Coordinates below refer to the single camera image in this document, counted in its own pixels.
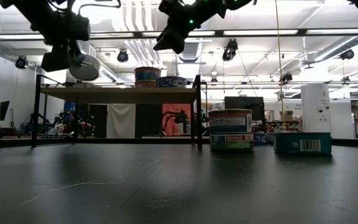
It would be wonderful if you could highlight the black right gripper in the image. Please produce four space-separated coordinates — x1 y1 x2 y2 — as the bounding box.
152 0 230 55

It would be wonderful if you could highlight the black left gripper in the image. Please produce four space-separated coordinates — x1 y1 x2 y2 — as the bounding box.
26 8 91 73

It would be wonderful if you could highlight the white green label tuna can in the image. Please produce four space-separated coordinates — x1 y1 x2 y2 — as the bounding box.
68 53 101 82

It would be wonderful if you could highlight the navy label tuna can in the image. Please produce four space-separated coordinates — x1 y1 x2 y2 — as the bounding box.
156 76 188 89

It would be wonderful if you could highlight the tall red blue label can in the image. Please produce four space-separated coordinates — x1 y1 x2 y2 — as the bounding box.
134 66 162 82
208 108 254 134

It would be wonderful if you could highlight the gold-lid red-band tuna can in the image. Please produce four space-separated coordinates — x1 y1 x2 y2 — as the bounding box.
134 80 158 89

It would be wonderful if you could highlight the teal tuna can with barcode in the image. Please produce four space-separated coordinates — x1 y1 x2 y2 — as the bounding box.
273 131 333 156

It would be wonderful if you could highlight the red curtain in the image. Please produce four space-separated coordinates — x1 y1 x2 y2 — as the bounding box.
162 103 195 134

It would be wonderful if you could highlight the person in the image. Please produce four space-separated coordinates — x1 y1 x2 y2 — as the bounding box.
56 119 94 136

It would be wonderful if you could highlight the small black monitor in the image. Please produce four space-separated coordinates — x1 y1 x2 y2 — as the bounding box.
0 100 11 122

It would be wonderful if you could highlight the white curtain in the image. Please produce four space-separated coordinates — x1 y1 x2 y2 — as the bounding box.
106 103 136 139

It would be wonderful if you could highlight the large black monitor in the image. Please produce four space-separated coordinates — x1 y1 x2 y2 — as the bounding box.
224 96 265 121

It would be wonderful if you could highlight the blue label tuna can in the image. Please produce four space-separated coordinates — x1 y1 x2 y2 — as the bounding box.
253 133 269 146

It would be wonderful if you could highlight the cardboard box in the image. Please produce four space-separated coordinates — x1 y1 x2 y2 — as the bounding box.
280 111 295 123

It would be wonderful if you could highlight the white column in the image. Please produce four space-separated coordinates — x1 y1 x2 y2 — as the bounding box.
301 83 331 134

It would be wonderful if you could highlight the silver ceiling air duct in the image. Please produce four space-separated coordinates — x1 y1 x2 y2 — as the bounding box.
168 0 213 80

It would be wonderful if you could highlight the wooden shelf black frame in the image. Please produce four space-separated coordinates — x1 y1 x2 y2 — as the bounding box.
31 73 205 150

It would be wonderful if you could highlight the black metal table frame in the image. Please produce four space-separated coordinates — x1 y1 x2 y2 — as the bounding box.
0 136 358 149

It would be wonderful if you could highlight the thin hanging cable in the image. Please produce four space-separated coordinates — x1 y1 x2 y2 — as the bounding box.
274 0 284 116

